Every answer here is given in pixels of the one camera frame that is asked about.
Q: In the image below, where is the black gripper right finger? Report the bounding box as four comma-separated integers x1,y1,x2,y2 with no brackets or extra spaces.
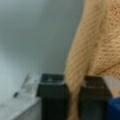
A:
79,76,112,120

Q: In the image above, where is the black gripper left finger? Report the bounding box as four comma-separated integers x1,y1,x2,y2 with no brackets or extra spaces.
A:
37,73,69,120

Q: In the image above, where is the orange terry towel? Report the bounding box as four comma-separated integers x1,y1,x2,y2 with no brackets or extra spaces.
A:
65,0,120,120

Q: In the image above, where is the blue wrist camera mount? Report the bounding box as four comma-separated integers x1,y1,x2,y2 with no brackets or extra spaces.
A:
107,98,120,120

